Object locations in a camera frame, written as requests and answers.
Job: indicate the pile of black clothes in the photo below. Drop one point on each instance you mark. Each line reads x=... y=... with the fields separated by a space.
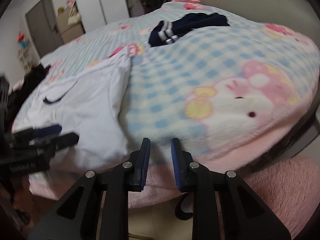
x=30 y=85

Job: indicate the white handbag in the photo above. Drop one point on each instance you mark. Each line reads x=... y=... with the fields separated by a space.
x=73 y=18

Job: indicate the white shirt with navy trim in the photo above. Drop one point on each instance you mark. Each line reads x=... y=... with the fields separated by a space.
x=82 y=110

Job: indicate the grey door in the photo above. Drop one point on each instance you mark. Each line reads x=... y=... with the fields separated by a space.
x=42 y=25

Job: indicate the beige cabinet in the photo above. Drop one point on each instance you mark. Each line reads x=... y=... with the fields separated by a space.
x=70 y=30

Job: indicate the white wardrobe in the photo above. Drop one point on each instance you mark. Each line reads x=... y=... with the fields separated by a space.
x=105 y=2

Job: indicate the black and white slipper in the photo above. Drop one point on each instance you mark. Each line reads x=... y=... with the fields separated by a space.
x=183 y=210

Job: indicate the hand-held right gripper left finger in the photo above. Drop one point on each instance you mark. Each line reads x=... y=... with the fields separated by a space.
x=145 y=163

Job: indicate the blue checked printed blanket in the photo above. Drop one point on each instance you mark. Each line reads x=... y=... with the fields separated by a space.
x=212 y=80

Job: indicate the white shelf rack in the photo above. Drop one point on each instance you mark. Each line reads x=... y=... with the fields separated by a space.
x=25 y=57

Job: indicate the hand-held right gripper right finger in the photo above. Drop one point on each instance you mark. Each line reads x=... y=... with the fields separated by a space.
x=175 y=166

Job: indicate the red and blue wall doll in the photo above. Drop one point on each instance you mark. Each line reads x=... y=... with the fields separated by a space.
x=22 y=38

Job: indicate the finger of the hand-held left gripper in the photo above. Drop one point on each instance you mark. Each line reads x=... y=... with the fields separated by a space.
x=45 y=131
x=62 y=141

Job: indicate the small pink doll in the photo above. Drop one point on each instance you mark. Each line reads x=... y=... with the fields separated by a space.
x=70 y=4

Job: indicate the navy garment with white stripes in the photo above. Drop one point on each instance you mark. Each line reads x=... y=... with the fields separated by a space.
x=195 y=23

